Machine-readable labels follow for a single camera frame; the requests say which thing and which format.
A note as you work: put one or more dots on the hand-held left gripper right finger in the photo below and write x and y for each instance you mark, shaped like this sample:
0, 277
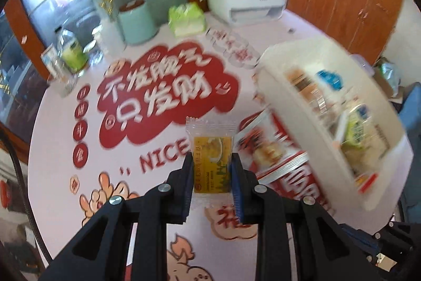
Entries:
237, 188

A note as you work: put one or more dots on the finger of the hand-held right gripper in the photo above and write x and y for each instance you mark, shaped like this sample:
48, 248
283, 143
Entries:
361, 236

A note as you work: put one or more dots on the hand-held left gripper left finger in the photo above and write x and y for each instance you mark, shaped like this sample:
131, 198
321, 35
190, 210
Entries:
186, 185

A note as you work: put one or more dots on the small clear orange-yellow packet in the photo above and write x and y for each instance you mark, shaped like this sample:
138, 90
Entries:
210, 156

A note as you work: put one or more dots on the red white cake packet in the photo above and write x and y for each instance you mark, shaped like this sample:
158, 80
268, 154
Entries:
263, 152

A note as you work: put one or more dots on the dark red clear packet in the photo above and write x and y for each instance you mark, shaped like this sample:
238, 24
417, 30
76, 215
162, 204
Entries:
365, 180

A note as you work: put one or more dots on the white plastic bin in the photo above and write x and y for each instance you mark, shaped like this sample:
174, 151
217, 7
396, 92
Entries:
394, 169

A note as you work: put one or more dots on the small green snack packet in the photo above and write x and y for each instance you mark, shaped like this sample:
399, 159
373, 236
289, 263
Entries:
357, 126

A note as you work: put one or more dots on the blue candy wrapper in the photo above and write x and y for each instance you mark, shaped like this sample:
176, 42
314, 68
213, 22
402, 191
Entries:
329, 77

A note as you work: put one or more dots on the clear glass cup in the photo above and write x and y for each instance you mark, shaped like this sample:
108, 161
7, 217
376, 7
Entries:
68, 82

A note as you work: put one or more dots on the green plastic bag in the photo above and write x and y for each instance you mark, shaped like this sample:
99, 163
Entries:
389, 73

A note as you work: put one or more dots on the small glass jar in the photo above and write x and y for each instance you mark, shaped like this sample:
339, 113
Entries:
94, 52

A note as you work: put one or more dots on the green tissue pack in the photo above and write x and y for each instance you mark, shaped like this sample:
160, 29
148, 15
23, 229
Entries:
186, 17

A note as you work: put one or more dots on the white plastic bottle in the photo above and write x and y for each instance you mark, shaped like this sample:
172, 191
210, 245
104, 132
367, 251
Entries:
110, 34

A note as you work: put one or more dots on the grey stool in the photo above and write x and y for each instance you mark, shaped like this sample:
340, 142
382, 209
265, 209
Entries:
361, 65

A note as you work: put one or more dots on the mint green canister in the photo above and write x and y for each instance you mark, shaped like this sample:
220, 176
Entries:
135, 21

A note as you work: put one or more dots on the glass bottle green label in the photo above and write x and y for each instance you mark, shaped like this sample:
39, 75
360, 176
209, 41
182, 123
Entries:
74, 54

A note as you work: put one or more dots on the white blue carton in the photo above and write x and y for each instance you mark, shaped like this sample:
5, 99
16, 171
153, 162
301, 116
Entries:
50, 60

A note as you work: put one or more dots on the wooden cabinets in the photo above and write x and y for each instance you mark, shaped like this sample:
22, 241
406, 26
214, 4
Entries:
345, 1

